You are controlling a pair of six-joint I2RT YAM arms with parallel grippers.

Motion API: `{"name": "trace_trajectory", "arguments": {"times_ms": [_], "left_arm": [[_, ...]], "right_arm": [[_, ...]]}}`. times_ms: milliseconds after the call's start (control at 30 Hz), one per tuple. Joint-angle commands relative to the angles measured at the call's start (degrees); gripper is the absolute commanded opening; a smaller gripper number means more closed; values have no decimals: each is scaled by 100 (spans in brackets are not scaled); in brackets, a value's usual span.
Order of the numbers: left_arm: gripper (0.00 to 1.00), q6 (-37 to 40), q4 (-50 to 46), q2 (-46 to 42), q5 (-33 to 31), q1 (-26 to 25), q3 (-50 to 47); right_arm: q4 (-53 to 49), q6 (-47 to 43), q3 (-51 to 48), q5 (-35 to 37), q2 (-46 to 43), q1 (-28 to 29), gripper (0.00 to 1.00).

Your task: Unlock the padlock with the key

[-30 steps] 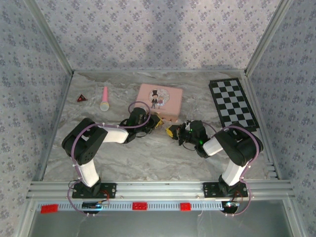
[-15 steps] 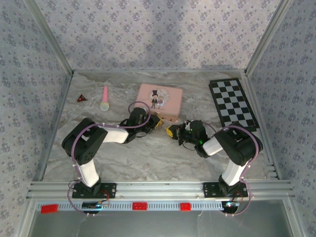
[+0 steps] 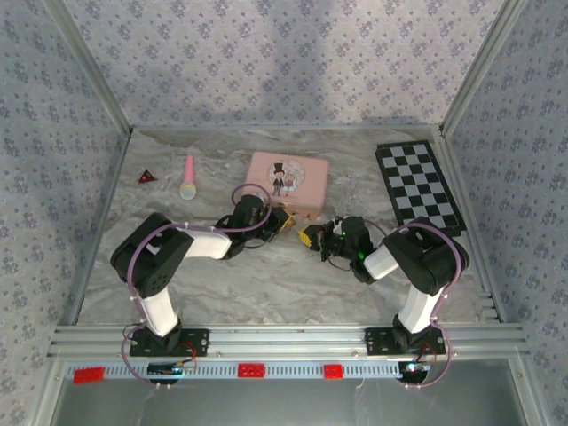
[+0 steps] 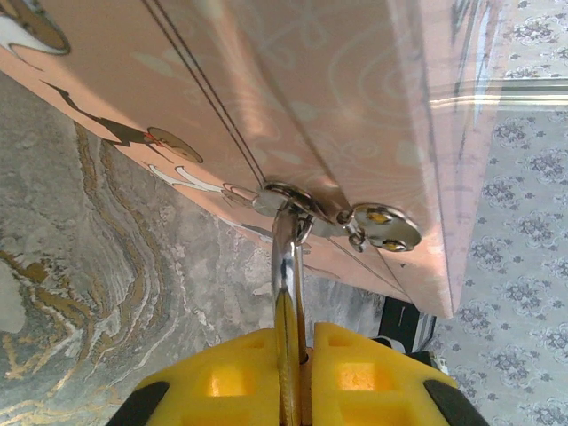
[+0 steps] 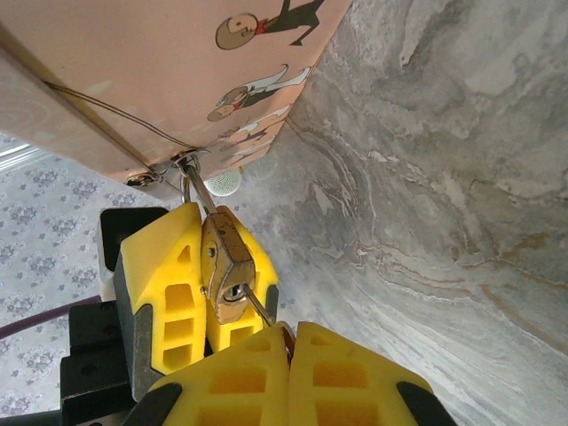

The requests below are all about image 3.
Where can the pink tin box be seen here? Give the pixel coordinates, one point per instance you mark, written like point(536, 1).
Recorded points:
point(288, 177)

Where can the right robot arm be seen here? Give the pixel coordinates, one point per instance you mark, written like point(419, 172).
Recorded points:
point(417, 310)

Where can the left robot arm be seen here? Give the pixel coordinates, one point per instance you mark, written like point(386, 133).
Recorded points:
point(160, 310)

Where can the pink toy microphone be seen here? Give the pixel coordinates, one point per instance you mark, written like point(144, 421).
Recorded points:
point(188, 188)

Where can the black grey chessboard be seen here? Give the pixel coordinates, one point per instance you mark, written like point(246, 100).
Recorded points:
point(417, 182)

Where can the black red triangular badge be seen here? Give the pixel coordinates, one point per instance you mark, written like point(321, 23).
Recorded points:
point(146, 178)

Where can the red toy brick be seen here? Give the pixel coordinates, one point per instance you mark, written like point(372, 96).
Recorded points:
point(251, 370)
point(333, 372)
point(89, 376)

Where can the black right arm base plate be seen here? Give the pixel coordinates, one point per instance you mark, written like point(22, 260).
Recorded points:
point(377, 339)

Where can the aluminium frame rail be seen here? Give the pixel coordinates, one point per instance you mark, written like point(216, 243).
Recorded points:
point(102, 213)
point(284, 339)
point(470, 231)

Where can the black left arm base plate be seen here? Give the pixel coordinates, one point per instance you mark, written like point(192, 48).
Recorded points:
point(195, 341)

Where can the aluminium frame post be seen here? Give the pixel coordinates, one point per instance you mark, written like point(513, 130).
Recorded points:
point(89, 66)
point(483, 66)

